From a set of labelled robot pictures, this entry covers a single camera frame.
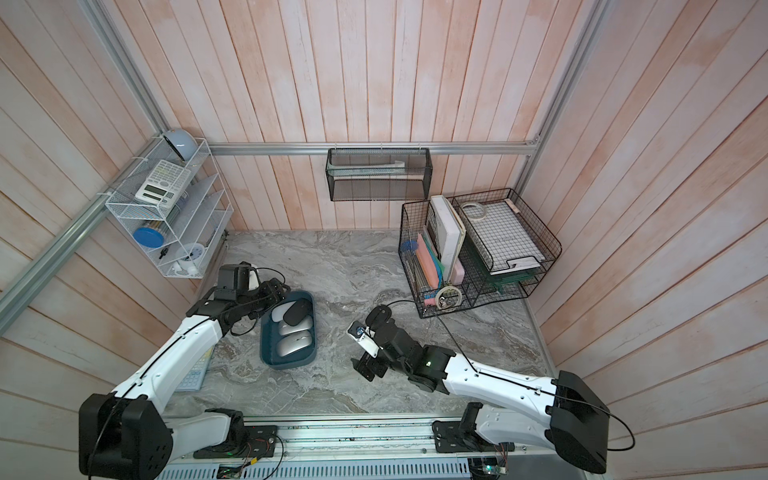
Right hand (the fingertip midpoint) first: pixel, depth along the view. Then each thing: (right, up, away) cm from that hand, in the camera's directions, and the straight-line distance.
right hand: (364, 340), depth 79 cm
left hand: (-24, +11, +6) cm, 27 cm away
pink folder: (+21, +22, +25) cm, 39 cm away
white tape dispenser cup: (-55, +23, +12) cm, 60 cm away
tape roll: (+28, +9, +22) cm, 36 cm away
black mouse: (-22, +5, +15) cm, 27 cm away
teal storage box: (-30, -2, +12) cm, 32 cm away
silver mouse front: (-26, 0, +14) cm, 29 cm away
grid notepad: (+44, +30, +14) cm, 54 cm away
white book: (+26, +29, +7) cm, 40 cm away
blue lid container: (-56, +28, -2) cm, 63 cm away
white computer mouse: (-28, +5, +14) cm, 32 cm away
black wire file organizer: (+23, +23, +16) cm, 36 cm away
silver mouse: (-22, -4, +11) cm, 25 cm away
